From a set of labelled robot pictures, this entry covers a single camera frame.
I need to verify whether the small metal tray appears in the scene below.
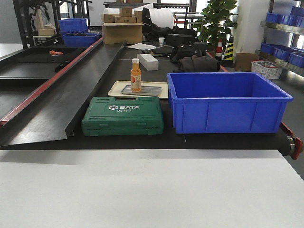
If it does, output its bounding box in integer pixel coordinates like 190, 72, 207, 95
121, 85, 162, 96

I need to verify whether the beige plastic tray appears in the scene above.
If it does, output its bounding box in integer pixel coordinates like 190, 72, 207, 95
107, 80, 169, 99

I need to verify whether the orange juice bottle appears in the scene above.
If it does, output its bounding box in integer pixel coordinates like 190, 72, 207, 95
131, 58, 142, 92

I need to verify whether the green SATA tool case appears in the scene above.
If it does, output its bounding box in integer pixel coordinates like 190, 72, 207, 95
81, 97, 164, 136

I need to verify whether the large blue plastic bin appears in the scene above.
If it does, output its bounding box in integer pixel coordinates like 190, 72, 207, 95
167, 72, 293, 134

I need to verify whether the white rectangular box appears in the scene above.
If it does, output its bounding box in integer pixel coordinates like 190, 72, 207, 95
137, 54, 159, 71

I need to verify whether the black bag on table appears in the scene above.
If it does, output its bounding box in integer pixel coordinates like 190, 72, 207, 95
170, 45, 221, 73

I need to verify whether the white paper cup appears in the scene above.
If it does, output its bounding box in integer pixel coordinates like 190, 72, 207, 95
159, 37, 165, 46

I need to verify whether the large cardboard box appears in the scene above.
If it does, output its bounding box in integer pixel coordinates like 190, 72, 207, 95
101, 14, 143, 44

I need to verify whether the red white traffic cone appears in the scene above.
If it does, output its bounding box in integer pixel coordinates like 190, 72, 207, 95
215, 38, 223, 62

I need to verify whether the black yellow striped cone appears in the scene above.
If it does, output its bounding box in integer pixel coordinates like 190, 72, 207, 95
222, 35, 234, 67

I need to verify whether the black metal chute panel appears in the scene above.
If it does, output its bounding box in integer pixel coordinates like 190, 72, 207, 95
0, 39, 126, 147

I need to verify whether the green potted plant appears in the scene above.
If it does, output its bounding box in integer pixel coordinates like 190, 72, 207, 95
194, 0, 238, 48

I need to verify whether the upper blue bin far left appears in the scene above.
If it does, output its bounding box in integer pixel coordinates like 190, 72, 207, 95
58, 18, 88, 35

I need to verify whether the white plastic basket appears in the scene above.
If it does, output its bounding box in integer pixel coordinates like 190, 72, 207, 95
251, 60, 282, 80

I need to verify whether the stainless steel shelf rack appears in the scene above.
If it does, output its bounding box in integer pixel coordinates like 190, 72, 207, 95
256, 0, 304, 76

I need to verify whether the orange handled tool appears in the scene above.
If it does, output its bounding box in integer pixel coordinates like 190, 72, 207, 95
49, 50, 64, 56

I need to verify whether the red conveyor roller bracket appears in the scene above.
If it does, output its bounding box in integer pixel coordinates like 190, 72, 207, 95
280, 122, 304, 160

